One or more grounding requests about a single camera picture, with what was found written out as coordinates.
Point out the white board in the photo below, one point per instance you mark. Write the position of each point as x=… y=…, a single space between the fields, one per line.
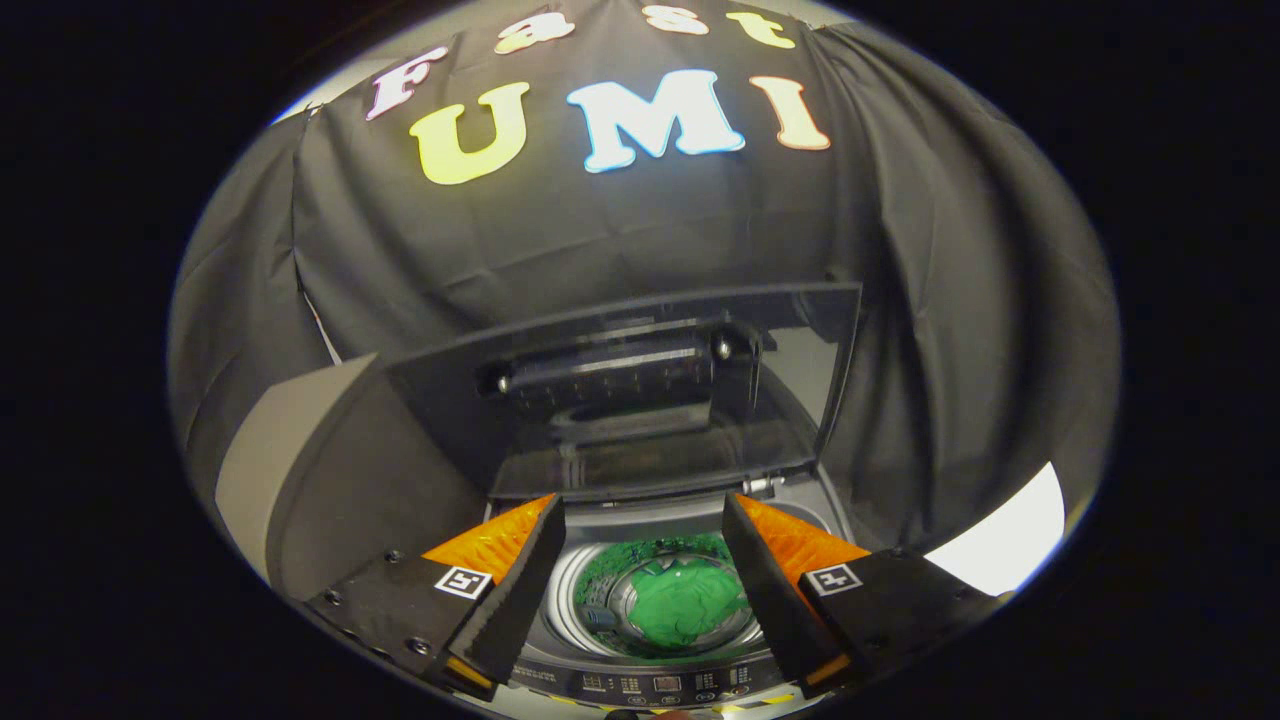
x=1005 y=540

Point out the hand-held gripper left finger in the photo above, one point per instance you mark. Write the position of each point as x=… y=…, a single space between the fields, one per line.
x=515 y=600

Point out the black backdrop cloth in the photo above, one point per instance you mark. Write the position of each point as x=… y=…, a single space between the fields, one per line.
x=600 y=230

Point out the green polo shirt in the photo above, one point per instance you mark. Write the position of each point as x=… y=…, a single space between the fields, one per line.
x=690 y=600

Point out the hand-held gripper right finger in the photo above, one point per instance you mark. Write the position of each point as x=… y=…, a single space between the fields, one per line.
x=768 y=600

